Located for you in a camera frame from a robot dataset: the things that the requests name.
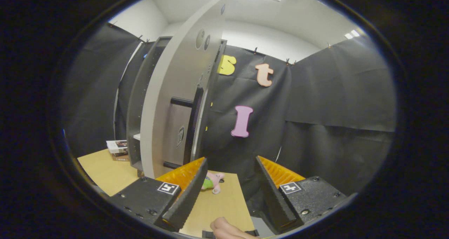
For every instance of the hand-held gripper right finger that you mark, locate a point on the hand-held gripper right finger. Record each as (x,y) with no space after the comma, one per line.
(272,197)

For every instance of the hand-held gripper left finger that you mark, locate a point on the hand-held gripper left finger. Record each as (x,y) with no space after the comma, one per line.
(189,197)

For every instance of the grey shoe cabinet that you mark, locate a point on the grey shoe cabinet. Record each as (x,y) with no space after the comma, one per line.
(165,91)

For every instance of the pink and green plush toy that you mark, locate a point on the pink and green plush toy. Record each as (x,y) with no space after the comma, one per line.
(212,182)

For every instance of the stack of books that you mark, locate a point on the stack of books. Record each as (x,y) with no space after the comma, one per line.
(117,148)

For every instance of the black backdrop cloth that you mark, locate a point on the black backdrop cloth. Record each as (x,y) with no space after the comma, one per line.
(333,91)

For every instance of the small ceiling light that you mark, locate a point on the small ceiling light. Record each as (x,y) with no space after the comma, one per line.
(352,34)

